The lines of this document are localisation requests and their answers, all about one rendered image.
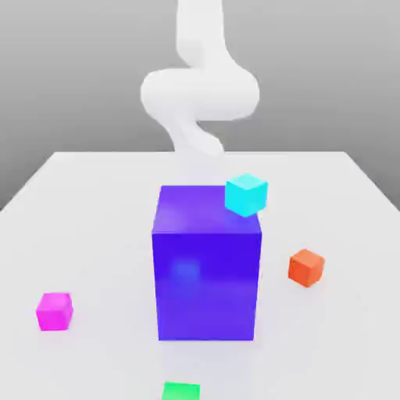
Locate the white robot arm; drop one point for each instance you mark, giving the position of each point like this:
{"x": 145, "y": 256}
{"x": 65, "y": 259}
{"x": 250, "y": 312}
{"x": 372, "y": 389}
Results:
{"x": 200, "y": 93}

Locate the small cyan cube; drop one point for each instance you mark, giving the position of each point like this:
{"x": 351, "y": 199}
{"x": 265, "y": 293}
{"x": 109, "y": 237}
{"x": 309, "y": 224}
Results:
{"x": 246, "y": 195}

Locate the small orange cube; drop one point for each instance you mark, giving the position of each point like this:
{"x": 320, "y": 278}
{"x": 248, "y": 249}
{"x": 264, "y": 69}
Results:
{"x": 306, "y": 268}

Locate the small magenta cube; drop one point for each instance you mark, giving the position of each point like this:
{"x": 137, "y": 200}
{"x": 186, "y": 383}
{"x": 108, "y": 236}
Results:
{"x": 54, "y": 311}

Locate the small green cube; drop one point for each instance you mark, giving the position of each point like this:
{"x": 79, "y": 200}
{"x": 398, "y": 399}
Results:
{"x": 181, "y": 391}

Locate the large purple box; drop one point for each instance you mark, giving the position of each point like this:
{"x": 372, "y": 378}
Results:
{"x": 206, "y": 281}

